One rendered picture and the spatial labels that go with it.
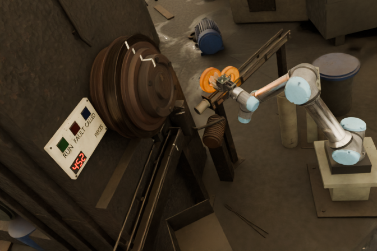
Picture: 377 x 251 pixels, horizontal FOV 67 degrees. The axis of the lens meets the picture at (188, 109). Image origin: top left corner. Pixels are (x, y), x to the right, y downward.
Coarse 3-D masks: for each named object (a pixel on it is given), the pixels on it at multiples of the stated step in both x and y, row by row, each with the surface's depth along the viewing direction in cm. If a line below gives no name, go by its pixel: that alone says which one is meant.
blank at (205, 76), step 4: (208, 68) 172; (212, 68) 171; (216, 68) 173; (204, 72) 170; (208, 72) 170; (212, 72) 172; (216, 72) 174; (204, 76) 169; (208, 76) 171; (200, 80) 171; (204, 80) 170; (208, 80) 172; (200, 84) 172; (204, 84) 171; (208, 84) 173; (204, 88) 172; (208, 88) 174; (212, 88) 176; (208, 92) 176
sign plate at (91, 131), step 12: (84, 108) 111; (72, 120) 105; (84, 120) 111; (96, 120) 117; (60, 132) 100; (72, 132) 105; (84, 132) 111; (96, 132) 117; (48, 144) 96; (72, 144) 105; (84, 144) 110; (96, 144) 117; (60, 156) 99; (72, 156) 105; (84, 156) 110; (72, 168) 104
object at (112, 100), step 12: (132, 36) 120; (144, 36) 129; (120, 48) 112; (108, 60) 113; (120, 60) 111; (108, 72) 111; (120, 72) 111; (108, 84) 110; (120, 84) 111; (108, 96) 111; (120, 96) 111; (108, 108) 113; (120, 108) 110; (120, 120) 115; (132, 132) 118; (144, 132) 126; (156, 132) 136
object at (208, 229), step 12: (204, 204) 124; (180, 216) 123; (192, 216) 126; (204, 216) 129; (216, 216) 128; (168, 228) 118; (180, 228) 128; (192, 228) 127; (204, 228) 126; (216, 228) 125; (180, 240) 125; (192, 240) 124; (204, 240) 122; (216, 240) 121
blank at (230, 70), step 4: (224, 68) 180; (228, 68) 179; (232, 68) 180; (236, 68) 183; (224, 72) 178; (228, 72) 180; (232, 72) 182; (236, 72) 184; (232, 76) 186; (236, 76) 186; (232, 80) 186
